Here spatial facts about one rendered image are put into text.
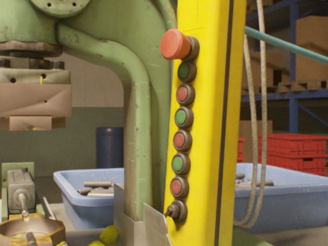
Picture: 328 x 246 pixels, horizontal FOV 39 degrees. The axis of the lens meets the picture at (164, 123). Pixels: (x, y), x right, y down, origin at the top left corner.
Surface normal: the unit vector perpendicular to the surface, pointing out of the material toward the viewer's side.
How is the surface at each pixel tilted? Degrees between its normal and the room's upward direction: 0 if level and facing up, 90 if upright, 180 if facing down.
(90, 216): 104
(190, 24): 85
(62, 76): 90
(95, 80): 90
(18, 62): 90
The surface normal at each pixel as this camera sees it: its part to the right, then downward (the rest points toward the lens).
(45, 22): 0.73, 0.02
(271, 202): 0.32, 0.19
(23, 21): 0.17, 0.02
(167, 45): -0.76, -0.04
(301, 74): -0.95, 0.00
